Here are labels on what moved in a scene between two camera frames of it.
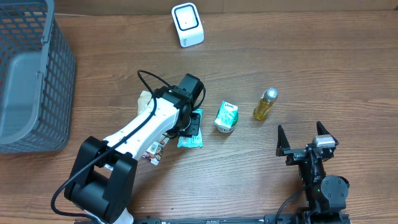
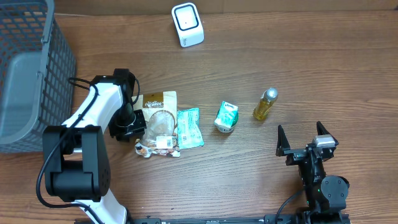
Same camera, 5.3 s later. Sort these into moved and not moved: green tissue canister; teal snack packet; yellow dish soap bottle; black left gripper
Moved: black left gripper
Not moved: yellow dish soap bottle; green tissue canister; teal snack packet
